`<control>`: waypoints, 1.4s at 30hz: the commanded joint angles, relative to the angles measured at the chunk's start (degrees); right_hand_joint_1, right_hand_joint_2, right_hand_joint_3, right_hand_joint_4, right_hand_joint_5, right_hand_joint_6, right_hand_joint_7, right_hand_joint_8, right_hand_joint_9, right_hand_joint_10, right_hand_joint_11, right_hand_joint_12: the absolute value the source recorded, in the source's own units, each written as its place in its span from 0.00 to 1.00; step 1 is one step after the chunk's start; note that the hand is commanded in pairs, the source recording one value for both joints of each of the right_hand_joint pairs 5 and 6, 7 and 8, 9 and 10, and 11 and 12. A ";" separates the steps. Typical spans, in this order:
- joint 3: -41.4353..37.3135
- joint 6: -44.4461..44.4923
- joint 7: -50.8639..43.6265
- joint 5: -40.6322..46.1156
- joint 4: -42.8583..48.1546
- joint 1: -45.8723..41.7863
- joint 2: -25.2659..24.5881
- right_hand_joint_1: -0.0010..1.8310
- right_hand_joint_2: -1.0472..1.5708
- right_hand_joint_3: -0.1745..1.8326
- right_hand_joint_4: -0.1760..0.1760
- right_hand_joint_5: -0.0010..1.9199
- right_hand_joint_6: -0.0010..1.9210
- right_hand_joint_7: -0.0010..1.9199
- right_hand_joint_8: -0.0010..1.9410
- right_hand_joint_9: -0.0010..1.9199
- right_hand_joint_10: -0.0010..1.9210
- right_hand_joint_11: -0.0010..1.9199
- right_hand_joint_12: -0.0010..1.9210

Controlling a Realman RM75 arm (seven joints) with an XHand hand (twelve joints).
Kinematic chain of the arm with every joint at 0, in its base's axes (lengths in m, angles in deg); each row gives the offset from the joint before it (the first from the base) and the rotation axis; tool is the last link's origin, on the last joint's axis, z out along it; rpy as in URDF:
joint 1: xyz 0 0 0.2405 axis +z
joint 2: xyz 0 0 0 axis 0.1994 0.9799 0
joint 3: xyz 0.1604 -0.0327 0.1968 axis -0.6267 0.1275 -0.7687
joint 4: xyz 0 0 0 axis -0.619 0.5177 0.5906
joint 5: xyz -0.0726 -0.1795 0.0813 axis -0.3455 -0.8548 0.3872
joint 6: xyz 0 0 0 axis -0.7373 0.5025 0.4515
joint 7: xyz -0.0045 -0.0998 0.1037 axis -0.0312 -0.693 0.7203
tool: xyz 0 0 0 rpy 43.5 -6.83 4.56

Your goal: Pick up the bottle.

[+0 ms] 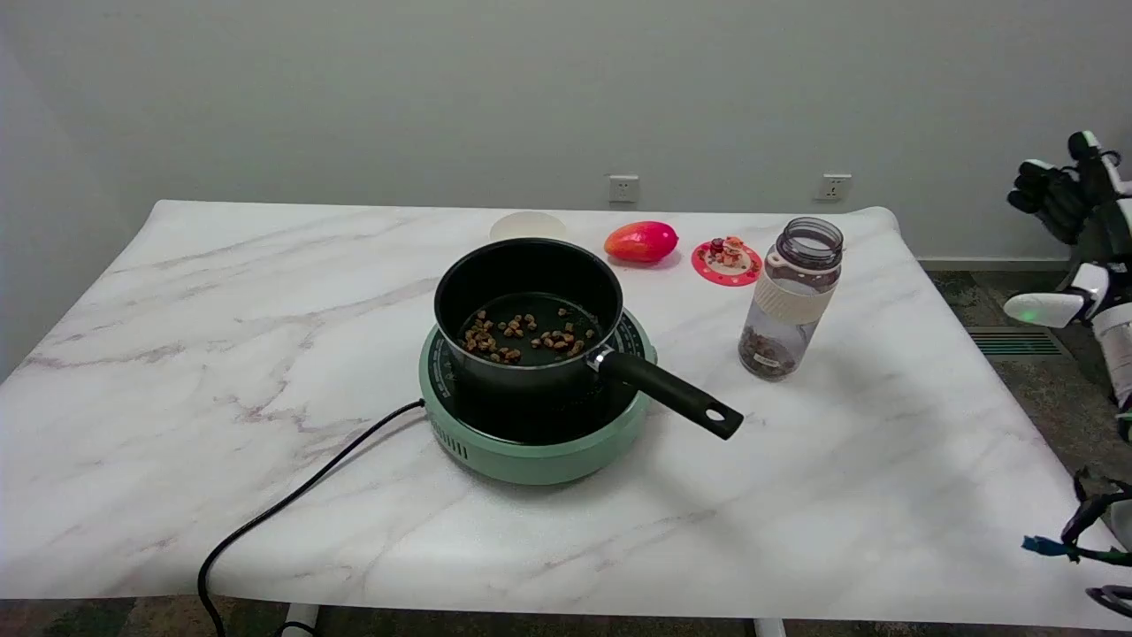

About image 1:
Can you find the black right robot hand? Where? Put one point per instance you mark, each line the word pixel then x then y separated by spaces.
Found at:
pixel 1064 203

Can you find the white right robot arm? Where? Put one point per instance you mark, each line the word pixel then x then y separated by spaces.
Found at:
pixel 1089 299

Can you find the clear bottle with beige sleeve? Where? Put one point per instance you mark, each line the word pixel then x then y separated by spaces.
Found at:
pixel 790 299

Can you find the floor vent grille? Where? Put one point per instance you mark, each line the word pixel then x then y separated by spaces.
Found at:
pixel 1015 342

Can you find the red coaster with snacks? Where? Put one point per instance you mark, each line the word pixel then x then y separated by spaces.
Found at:
pixel 727 262

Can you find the red mango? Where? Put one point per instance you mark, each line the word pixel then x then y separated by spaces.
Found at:
pixel 640 241

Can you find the white table leg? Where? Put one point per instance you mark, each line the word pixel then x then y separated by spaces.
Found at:
pixel 300 618
pixel 769 626

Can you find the green induction cooker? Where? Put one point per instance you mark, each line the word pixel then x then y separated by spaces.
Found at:
pixel 531 442

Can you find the white wall socket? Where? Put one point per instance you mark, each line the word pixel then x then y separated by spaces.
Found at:
pixel 623 188
pixel 832 187

